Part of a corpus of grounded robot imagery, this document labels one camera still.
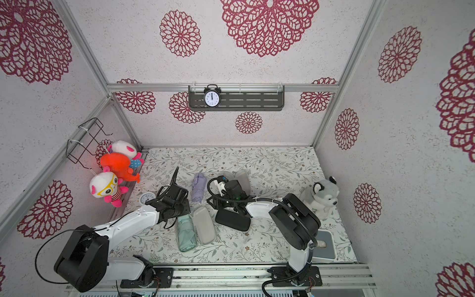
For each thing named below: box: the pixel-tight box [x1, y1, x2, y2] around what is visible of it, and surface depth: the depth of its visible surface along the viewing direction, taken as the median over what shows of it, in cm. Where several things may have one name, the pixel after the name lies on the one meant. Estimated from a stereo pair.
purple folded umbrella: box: [191, 172, 208, 202], surface depth 100 cm
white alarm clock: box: [139, 191, 156, 205], surface depth 96 cm
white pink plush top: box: [107, 139, 145, 170], surface depth 97 cm
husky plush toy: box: [299, 175, 340, 221], surface depth 80 cm
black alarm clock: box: [203, 83, 222, 109], surface depth 92 cm
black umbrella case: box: [215, 209, 252, 232], surface depth 88 cm
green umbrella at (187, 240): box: [176, 214, 197, 252], surface depth 83 cm
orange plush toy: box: [99, 152, 141, 184], surface depth 90 cm
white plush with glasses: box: [89, 165, 129, 208], surface depth 82 cm
